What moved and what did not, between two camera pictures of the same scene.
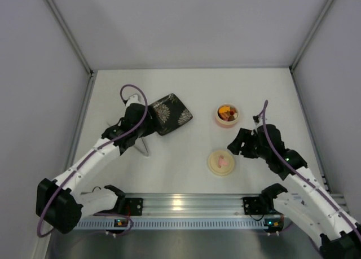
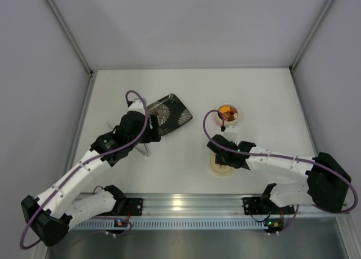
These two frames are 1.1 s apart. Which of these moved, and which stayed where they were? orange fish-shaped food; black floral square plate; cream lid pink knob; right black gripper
Moved: right black gripper
Stayed: orange fish-shaped food; cream lid pink knob; black floral square plate
